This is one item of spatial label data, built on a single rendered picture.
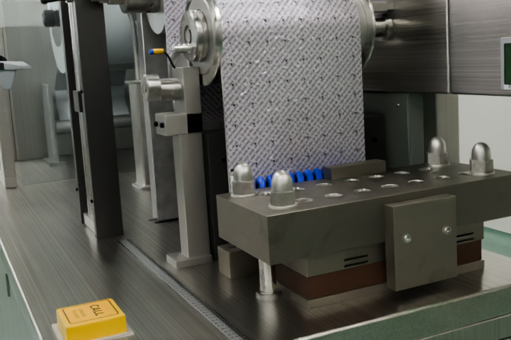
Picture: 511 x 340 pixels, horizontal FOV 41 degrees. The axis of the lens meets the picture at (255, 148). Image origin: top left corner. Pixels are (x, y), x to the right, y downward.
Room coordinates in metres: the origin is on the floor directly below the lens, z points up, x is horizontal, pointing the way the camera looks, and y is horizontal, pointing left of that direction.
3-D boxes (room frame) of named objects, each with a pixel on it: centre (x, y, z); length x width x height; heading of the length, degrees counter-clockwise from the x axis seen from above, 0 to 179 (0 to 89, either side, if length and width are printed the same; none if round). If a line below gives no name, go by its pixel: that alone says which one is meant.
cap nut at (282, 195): (0.84, -0.03, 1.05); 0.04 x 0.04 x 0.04
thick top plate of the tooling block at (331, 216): (0.94, -0.16, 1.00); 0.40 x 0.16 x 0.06; 115
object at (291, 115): (1.03, -0.07, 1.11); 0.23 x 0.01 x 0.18; 115
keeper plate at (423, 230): (0.87, -0.21, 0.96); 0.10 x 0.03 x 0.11; 115
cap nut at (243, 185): (0.92, 0.02, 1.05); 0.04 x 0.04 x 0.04
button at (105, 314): (0.80, 0.21, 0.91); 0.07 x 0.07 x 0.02; 25
